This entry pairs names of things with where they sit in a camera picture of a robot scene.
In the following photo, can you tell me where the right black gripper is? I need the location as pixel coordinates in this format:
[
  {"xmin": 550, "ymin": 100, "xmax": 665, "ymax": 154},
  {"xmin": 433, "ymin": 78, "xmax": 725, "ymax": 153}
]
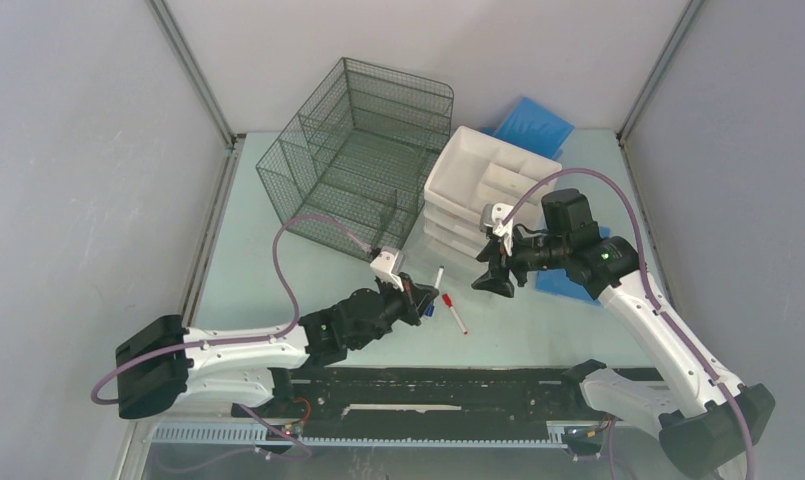
[{"xmin": 471, "ymin": 226, "xmax": 568, "ymax": 299}]

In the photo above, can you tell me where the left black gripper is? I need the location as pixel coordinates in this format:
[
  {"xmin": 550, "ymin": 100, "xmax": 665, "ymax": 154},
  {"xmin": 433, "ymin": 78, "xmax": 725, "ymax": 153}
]
[{"xmin": 350, "ymin": 271, "xmax": 438, "ymax": 350}]

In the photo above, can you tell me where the white plastic drawer organizer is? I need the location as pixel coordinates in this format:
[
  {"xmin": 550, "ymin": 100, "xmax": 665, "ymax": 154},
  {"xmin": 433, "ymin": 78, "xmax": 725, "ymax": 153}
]
[{"xmin": 422, "ymin": 126, "xmax": 562, "ymax": 266}]

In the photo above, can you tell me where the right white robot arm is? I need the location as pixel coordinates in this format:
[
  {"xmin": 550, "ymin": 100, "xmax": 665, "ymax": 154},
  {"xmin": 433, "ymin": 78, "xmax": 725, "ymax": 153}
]
[{"xmin": 472, "ymin": 188, "xmax": 776, "ymax": 479}]

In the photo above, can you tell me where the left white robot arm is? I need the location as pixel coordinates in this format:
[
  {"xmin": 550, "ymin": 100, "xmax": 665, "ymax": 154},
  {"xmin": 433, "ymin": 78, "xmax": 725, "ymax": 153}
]
[{"xmin": 115, "ymin": 282, "xmax": 439, "ymax": 420}]

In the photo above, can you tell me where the red cap marker middle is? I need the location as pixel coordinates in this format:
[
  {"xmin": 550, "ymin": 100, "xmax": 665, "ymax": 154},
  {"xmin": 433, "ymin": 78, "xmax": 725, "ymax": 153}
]
[{"xmin": 441, "ymin": 293, "xmax": 469, "ymax": 335}]

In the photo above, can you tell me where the blue folder at right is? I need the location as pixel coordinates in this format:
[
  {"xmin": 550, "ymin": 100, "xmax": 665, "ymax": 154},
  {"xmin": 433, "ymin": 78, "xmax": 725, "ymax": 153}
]
[{"xmin": 534, "ymin": 225, "xmax": 612, "ymax": 306}]

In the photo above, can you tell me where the blue folder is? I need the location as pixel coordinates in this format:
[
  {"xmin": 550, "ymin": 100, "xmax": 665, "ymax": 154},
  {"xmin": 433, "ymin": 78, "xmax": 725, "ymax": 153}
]
[
  {"xmin": 480, "ymin": 97, "xmax": 575, "ymax": 160},
  {"xmin": 534, "ymin": 225, "xmax": 612, "ymax": 306}
]

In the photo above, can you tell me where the blue folder at back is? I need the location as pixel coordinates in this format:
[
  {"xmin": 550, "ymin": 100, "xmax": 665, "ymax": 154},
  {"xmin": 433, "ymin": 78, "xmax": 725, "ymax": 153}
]
[{"xmin": 480, "ymin": 97, "xmax": 575, "ymax": 160}]

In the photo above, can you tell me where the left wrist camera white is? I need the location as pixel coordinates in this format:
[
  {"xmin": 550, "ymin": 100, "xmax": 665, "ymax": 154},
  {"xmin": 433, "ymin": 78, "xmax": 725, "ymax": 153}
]
[{"xmin": 370, "ymin": 247, "xmax": 405, "ymax": 292}]

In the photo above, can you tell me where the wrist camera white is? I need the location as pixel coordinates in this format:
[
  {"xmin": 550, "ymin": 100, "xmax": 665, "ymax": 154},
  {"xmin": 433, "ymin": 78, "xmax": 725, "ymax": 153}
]
[
  {"xmin": 480, "ymin": 203, "xmax": 514, "ymax": 257},
  {"xmin": 370, "ymin": 247, "xmax": 405, "ymax": 292}
]

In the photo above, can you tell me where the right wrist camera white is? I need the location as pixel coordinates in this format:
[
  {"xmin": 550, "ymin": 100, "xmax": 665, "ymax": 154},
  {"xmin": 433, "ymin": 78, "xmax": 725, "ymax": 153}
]
[{"xmin": 480, "ymin": 203, "xmax": 514, "ymax": 257}]

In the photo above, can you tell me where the black front rail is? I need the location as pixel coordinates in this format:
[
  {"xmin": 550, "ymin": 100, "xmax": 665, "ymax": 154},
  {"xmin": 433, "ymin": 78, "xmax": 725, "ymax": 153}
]
[{"xmin": 254, "ymin": 367, "xmax": 607, "ymax": 443}]

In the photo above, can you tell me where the green wire mesh basket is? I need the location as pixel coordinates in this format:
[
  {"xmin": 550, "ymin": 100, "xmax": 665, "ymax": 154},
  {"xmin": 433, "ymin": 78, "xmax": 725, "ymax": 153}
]
[{"xmin": 256, "ymin": 57, "xmax": 454, "ymax": 249}]

